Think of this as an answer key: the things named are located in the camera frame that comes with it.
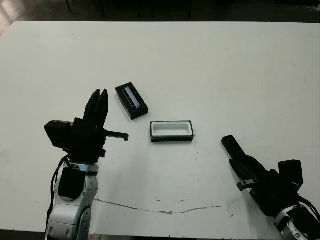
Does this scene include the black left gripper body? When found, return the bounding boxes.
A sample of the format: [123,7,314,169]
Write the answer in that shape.
[67,117,130,163]

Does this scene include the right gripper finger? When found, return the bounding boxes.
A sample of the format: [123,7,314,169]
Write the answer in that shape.
[228,158,259,183]
[230,153,268,180]

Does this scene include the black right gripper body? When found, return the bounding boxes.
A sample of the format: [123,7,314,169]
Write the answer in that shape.
[236,168,302,218]

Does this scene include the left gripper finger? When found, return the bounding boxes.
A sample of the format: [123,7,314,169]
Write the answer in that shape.
[91,87,110,129]
[82,89,101,123]

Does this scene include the black camera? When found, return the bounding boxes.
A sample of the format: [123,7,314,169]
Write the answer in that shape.
[220,134,248,161]

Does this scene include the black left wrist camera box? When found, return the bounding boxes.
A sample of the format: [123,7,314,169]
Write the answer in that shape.
[43,120,75,149]

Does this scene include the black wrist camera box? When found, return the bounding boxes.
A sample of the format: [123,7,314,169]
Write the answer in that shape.
[277,159,305,188]
[43,120,75,149]

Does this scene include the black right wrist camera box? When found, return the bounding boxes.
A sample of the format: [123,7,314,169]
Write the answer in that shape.
[277,159,305,188]

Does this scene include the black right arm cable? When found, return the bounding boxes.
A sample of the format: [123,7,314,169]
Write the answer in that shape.
[297,193,320,213]

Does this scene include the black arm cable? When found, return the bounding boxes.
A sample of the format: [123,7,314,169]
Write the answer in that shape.
[46,154,71,231]
[297,193,320,213]

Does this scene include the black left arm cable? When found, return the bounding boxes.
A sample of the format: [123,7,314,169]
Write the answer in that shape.
[46,154,71,231]

